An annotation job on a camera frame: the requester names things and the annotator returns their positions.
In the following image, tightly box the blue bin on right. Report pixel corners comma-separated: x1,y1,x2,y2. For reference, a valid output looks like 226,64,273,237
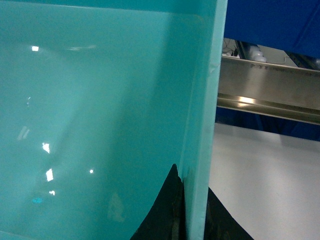
224,0,320,58

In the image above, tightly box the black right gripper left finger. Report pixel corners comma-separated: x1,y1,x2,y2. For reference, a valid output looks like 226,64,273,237
131,163,185,240

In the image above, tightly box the teal plastic bin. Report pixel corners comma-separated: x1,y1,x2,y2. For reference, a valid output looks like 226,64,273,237
0,0,228,240

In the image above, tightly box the stainless steel shelf rail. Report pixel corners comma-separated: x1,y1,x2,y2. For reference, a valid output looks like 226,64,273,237
217,56,320,125

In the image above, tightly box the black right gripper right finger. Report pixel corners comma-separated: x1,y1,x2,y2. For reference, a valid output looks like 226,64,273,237
203,188,253,240

